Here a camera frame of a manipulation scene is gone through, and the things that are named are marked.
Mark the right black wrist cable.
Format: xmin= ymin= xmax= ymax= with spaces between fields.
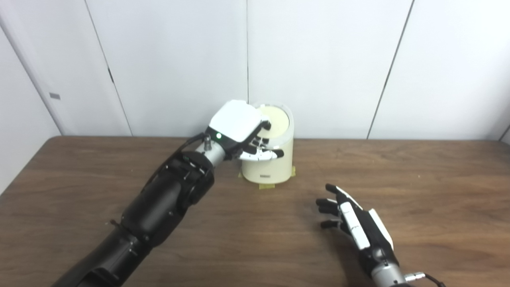
xmin=404 ymin=271 xmax=447 ymax=287

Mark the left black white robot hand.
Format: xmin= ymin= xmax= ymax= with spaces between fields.
xmin=205 ymin=100 xmax=285 ymax=162

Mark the cream-colored lidded bin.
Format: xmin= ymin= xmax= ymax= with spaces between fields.
xmin=239 ymin=103 xmax=294 ymax=185

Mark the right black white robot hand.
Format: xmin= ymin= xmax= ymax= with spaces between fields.
xmin=316 ymin=184 xmax=399 ymax=275

